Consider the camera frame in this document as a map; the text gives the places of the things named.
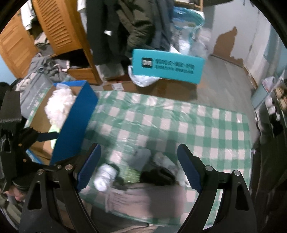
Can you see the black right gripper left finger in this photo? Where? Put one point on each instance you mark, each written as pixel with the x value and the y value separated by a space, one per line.
pixel 40 211

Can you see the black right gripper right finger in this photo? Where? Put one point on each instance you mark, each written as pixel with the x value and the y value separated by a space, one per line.
pixel 236 211

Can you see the grey brown knit garment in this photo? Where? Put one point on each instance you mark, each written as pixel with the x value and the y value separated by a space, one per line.
pixel 142 200

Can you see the grey blue sock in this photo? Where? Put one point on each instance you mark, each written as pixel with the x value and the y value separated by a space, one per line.
pixel 139 159

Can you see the white patterned cloth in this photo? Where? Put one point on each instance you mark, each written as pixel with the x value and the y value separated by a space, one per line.
pixel 175 168

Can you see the person left hand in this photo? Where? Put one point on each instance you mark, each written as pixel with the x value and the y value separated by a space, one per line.
pixel 14 192

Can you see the blue cardboard storage box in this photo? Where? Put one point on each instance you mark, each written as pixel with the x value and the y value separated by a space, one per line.
pixel 71 135

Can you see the white rolled sock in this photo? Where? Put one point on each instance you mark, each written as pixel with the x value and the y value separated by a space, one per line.
pixel 104 177

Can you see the black fuzzy sock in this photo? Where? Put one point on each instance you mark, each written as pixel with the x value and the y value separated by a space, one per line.
pixel 158 176

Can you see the grey fabric bag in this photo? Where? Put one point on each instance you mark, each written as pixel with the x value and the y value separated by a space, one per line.
pixel 42 74

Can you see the green white checkered tablecloth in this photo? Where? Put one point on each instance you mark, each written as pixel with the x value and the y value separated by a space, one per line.
pixel 124 122

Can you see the grey shoe rack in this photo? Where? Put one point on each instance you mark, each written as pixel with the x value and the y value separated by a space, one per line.
pixel 269 102

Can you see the wooden louvered cabinet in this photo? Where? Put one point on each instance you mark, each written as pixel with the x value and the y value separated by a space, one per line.
pixel 62 25

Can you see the white plastic bag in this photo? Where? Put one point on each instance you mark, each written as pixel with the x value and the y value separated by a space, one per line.
pixel 141 80

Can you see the dark hanging jacket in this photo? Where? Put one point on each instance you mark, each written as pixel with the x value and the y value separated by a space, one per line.
pixel 116 28

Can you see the teal printed cardboard box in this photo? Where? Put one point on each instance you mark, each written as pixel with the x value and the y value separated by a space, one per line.
pixel 167 65

